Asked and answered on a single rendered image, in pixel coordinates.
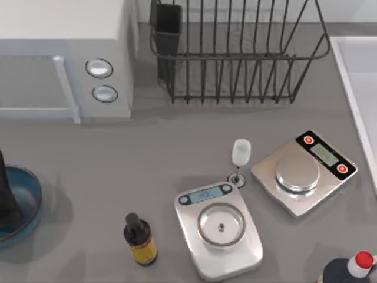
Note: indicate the clear wine glass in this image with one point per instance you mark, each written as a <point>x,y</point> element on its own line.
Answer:
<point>241,153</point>

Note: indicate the white scale with round pan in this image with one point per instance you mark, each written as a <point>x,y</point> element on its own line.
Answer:
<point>219,233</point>

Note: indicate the small microwave knob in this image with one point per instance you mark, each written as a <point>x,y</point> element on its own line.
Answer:
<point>105,93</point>

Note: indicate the dark bottle with yellow label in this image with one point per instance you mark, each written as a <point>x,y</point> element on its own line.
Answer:
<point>140,238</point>

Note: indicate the dark cutlery holder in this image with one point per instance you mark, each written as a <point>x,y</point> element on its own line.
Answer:
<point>166,29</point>

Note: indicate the large microwave knob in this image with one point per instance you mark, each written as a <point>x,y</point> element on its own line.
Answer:
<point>99,68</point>

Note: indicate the silver scale with red buttons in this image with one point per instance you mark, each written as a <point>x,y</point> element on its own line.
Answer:
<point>303,174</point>

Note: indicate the pale microwave oven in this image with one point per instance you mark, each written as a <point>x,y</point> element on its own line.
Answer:
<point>59,35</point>

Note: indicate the blue bowl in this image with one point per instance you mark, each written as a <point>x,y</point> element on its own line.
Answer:
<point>26,206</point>

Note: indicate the white sink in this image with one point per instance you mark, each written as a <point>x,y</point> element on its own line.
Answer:
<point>359,94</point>

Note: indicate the dark bottle with red cap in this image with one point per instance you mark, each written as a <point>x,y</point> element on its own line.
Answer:
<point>350,269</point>

